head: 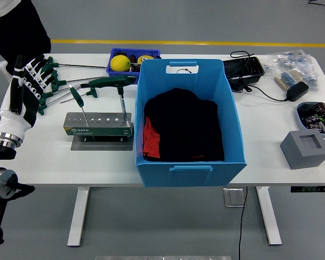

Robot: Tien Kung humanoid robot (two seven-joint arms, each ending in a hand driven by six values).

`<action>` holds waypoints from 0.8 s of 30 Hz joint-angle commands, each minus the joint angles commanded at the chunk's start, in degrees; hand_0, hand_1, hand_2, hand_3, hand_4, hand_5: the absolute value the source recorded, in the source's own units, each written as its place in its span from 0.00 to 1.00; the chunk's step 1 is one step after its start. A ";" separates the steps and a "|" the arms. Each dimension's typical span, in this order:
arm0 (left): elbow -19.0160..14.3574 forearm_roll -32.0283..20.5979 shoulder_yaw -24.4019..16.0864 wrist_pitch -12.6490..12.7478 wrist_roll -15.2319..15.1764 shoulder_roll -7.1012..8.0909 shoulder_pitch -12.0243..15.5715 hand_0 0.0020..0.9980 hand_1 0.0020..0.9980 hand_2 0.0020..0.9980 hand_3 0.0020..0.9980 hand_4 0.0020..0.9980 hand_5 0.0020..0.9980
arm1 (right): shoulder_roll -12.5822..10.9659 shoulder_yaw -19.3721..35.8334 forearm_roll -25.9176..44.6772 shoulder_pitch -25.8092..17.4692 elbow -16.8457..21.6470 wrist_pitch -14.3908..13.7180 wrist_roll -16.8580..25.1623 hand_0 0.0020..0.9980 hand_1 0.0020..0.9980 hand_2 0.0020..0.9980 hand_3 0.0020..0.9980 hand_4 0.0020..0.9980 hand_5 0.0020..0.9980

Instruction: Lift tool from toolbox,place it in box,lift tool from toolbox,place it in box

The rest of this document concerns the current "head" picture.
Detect small green T-handle hex key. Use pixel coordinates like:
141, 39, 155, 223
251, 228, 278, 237
69, 86, 89, 124

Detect grey metal base plate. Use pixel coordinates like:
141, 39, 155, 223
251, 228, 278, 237
70, 135, 134, 151

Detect clear bags of blue parts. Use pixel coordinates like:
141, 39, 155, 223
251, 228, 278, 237
262, 49, 321, 92

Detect long green T-handle hex key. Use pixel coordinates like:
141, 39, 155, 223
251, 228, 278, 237
44, 70, 92, 93
43, 56, 108, 73

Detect small blue parts bin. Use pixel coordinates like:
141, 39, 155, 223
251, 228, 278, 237
106, 48, 162, 85

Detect yellow lemon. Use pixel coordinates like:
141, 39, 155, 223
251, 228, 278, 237
110, 55, 132, 72

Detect electronic circuit boards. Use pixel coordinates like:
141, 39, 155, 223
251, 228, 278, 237
298, 102, 325, 134

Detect person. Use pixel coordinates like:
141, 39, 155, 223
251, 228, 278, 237
0, 0, 51, 75

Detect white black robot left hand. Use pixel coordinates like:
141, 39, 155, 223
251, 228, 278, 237
0, 54, 57, 143

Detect tan resistor strip bundle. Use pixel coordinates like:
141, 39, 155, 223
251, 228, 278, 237
274, 69, 306, 90

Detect green metal hex key holder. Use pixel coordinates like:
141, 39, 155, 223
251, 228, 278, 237
63, 112, 135, 138

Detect yellow tape measure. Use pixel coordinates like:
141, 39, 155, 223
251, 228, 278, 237
136, 55, 155, 66

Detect metal floor plate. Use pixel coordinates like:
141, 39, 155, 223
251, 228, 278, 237
223, 187, 247, 208

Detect large blue plastic box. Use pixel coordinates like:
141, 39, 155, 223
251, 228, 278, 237
134, 58, 247, 188

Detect yellow floor tape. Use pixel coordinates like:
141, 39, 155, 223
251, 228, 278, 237
50, 39, 325, 48

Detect black power cable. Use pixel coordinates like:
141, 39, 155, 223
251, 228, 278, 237
229, 50, 289, 103

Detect white table leg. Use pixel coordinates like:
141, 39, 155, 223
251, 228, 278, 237
67, 186, 90, 248
256, 186, 283, 246

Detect large green T-handle hex key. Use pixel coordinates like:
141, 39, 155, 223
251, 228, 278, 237
80, 75, 137, 127

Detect black power adapter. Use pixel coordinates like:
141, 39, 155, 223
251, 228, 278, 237
286, 81, 310, 102

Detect black table control panel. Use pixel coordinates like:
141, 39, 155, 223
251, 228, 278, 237
290, 185, 325, 193

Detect grey cube block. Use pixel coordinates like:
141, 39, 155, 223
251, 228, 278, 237
280, 129, 325, 170

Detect short green T-handle hex key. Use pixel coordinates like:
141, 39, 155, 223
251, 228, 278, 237
60, 86, 98, 105

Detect red cloth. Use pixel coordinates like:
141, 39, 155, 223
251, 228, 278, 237
142, 116, 161, 159

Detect black plastic tray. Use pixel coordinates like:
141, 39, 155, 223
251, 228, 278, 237
222, 56, 265, 92

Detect black cloth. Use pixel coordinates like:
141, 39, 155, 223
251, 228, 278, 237
143, 87, 225, 163

